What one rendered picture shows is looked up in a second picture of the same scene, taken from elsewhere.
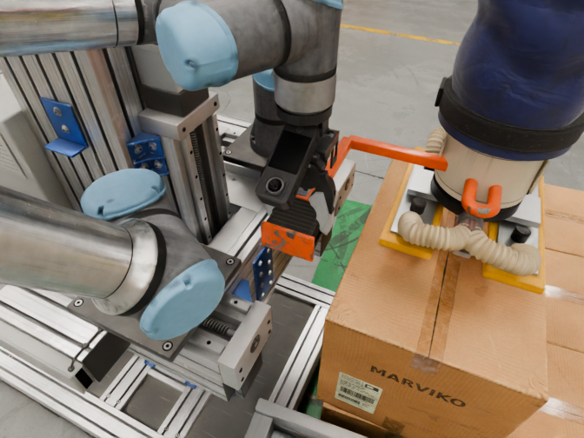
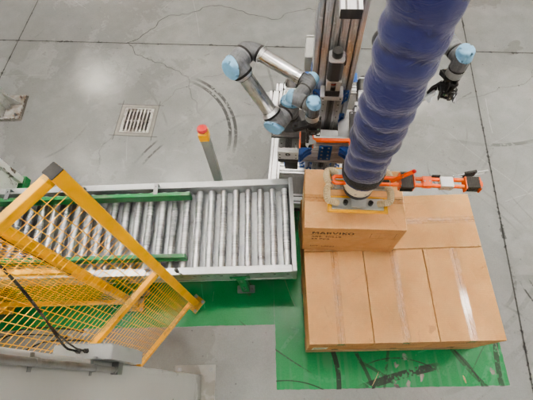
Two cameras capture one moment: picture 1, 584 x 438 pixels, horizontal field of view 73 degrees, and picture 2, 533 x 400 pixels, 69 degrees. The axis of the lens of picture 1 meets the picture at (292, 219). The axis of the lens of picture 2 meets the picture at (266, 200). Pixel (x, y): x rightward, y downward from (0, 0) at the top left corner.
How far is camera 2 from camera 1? 1.89 m
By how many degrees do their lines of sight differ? 44
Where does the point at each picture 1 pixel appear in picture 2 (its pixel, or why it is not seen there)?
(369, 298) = (317, 178)
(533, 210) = (357, 204)
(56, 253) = (259, 103)
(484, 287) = not seen: hidden behind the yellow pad
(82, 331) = not seen: hidden behind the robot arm
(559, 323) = (378, 281)
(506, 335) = (321, 217)
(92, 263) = (262, 108)
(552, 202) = (472, 284)
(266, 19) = (298, 102)
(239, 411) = (299, 186)
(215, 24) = (290, 97)
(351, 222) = not seen: hidden behind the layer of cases
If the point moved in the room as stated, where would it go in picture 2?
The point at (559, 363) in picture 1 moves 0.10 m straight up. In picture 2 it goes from (357, 279) to (359, 275)
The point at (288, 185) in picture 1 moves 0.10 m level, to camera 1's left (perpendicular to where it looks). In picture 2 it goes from (296, 128) to (289, 114)
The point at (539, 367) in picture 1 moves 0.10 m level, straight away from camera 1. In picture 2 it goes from (314, 225) to (328, 233)
